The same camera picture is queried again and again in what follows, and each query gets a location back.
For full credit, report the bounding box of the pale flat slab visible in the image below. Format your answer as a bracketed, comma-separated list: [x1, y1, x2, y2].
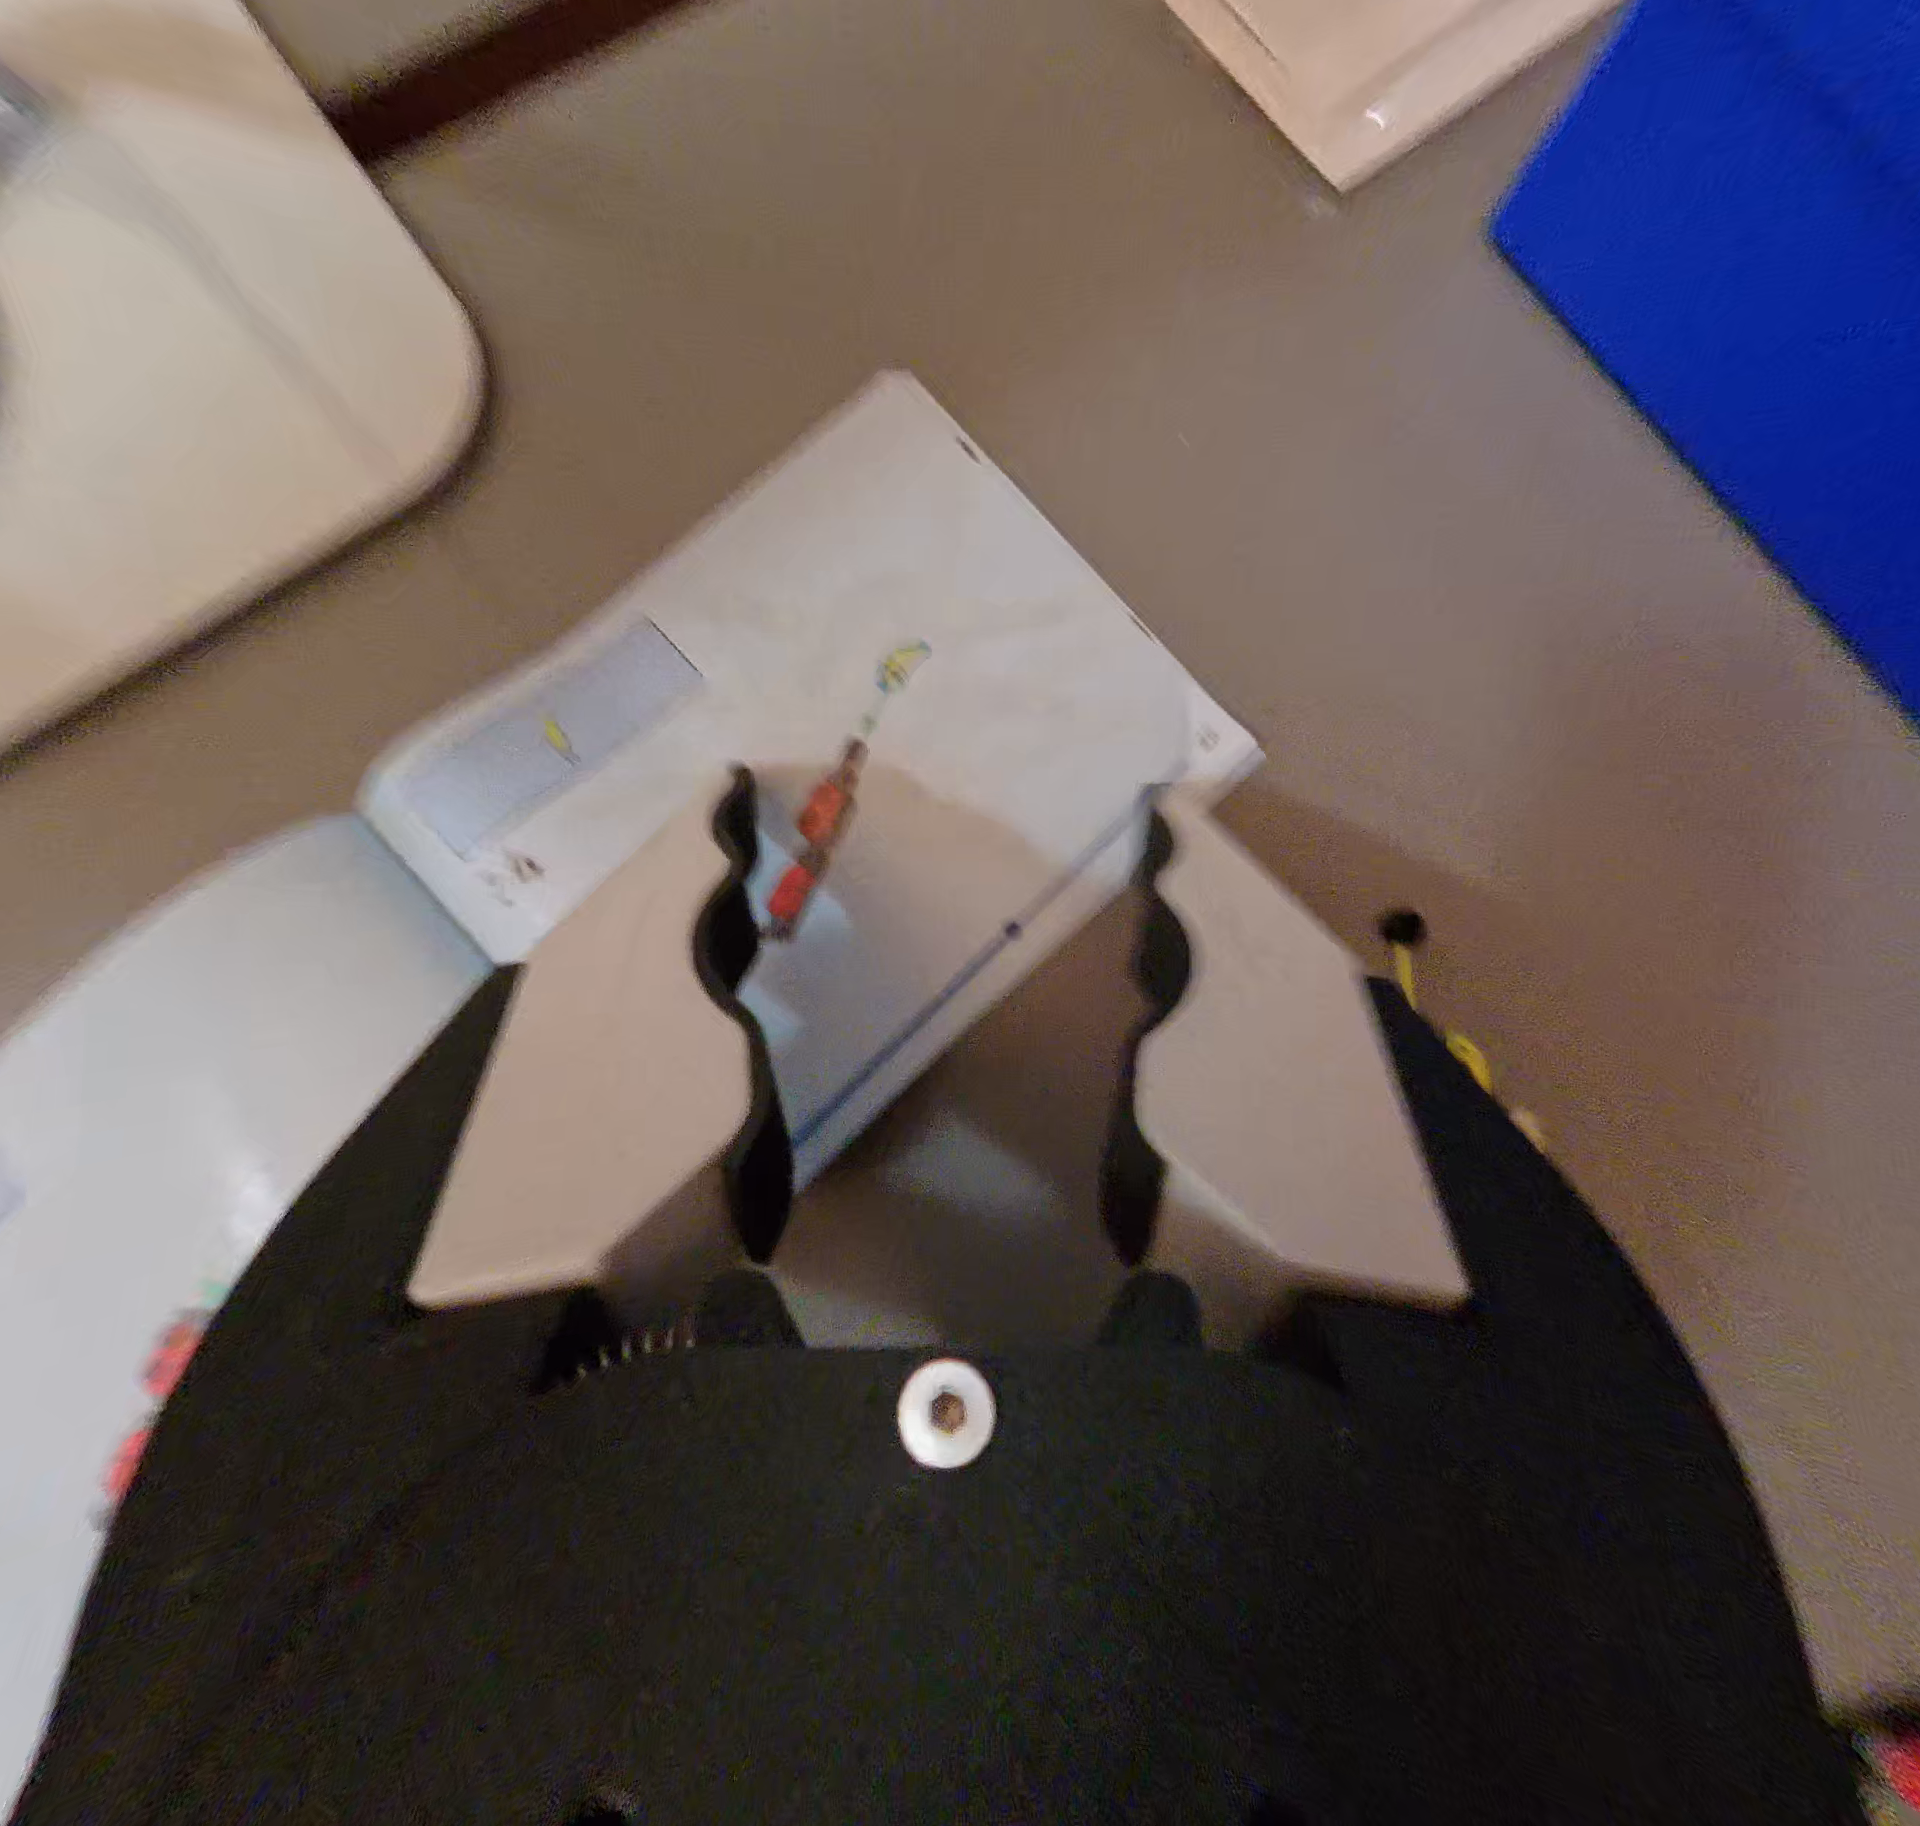
[1067, 0, 1695, 195]

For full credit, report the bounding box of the blue plastic bin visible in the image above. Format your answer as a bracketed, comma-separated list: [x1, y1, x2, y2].
[1488, 0, 1920, 734]

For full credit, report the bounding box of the lego instruction booklet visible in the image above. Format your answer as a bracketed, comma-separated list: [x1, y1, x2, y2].
[0, 373, 1267, 1721]

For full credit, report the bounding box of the yellow elastic cord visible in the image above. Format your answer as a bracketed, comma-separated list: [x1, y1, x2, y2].
[1377, 910, 1547, 1152]

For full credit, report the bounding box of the white monitor stand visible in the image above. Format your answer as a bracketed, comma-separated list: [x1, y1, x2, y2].
[0, 0, 487, 754]

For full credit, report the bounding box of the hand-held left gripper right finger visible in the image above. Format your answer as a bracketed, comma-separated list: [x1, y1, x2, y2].
[1099, 777, 1472, 1313]

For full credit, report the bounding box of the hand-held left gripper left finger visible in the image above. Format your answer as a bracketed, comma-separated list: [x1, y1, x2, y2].
[405, 764, 795, 1313]

